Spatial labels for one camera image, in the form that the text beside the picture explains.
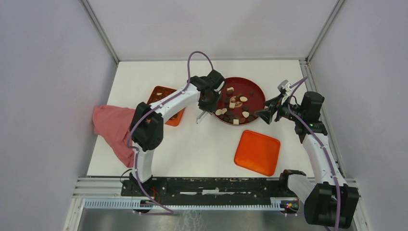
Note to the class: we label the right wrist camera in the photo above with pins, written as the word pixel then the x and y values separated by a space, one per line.
pixel 285 88

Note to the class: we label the white oval chocolate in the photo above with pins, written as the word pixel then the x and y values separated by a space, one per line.
pixel 243 99

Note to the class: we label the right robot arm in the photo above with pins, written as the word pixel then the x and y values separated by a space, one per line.
pixel 329 201

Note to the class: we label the red round tray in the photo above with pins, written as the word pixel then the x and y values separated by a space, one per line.
pixel 242 87

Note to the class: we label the white heart chocolate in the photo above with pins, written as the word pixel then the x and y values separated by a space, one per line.
pixel 245 114

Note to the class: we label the metal serving tongs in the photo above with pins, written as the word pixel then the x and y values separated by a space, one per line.
pixel 201 116

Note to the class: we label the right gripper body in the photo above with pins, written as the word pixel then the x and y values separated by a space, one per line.
pixel 283 109

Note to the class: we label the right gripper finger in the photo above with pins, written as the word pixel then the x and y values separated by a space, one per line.
pixel 267 114
pixel 274 102

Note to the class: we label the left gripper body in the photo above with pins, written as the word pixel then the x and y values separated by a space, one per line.
pixel 209 105

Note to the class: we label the orange box lid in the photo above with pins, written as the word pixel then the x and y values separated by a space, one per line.
pixel 257 152

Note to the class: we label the pink cloth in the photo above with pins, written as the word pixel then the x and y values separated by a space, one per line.
pixel 113 123

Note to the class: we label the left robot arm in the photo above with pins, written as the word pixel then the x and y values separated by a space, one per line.
pixel 147 125

